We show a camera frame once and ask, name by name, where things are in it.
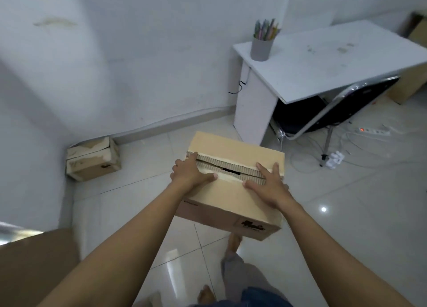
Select person's right hand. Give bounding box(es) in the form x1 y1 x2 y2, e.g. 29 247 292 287
242 162 294 212

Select white desk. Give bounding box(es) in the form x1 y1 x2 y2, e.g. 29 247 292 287
232 19 427 147

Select person's left hand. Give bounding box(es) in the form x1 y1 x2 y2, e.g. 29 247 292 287
170 151 219 192

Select person's left forearm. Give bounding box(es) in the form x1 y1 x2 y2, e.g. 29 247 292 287
36 183 187 307

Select person's left foot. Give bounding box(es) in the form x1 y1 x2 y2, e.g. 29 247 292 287
197 285 218 306

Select plain brown cardboard box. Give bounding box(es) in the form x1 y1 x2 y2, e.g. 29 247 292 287
175 131 286 242

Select person's blue clothing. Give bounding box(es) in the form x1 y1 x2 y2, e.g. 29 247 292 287
240 287 293 307

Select person's right forearm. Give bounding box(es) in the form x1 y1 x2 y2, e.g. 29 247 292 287
280 203 414 307

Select person's grey trousers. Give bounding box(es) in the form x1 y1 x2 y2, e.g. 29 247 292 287
188 251 294 307

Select black chrome chair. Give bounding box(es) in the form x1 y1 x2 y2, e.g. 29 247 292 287
270 76 401 167

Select beige cardboard box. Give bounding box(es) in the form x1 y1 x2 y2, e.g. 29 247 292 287
65 136 121 182

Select white power strip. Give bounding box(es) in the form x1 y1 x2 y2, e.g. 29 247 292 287
356 126 391 137

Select black cable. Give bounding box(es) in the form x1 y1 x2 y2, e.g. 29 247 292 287
228 80 247 96

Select brown wooden furniture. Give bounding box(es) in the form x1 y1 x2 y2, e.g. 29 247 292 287
0 228 82 307
385 11 427 105

